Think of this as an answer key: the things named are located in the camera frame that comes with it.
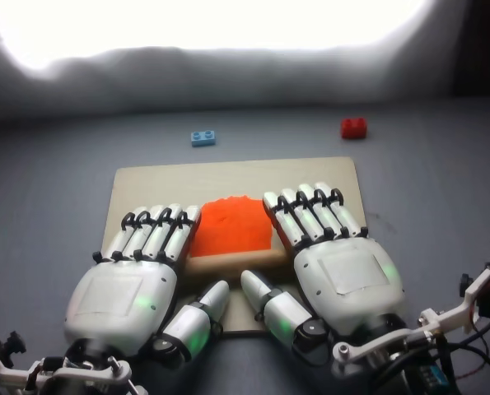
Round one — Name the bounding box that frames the light wooden board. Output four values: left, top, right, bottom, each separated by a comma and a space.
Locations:
103, 156, 369, 334

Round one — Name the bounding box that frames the white backdrop sheet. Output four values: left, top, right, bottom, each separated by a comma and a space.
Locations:
0, 0, 490, 124

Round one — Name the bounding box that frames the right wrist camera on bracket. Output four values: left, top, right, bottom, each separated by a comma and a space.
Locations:
417, 261, 490, 335

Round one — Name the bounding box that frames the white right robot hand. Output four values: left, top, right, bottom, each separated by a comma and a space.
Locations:
239, 181, 408, 367

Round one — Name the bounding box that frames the orange modelling clay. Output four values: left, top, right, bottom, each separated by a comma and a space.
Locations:
189, 196, 273, 257

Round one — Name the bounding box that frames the wooden rolling pin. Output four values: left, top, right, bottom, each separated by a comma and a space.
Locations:
184, 249, 289, 277

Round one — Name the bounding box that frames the light blue toy brick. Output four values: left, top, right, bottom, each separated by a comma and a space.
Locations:
190, 129, 219, 147

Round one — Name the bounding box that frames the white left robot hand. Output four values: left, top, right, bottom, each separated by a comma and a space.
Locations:
63, 204, 232, 364

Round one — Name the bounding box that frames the red toy brick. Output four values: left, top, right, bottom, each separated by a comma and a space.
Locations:
340, 117, 369, 141

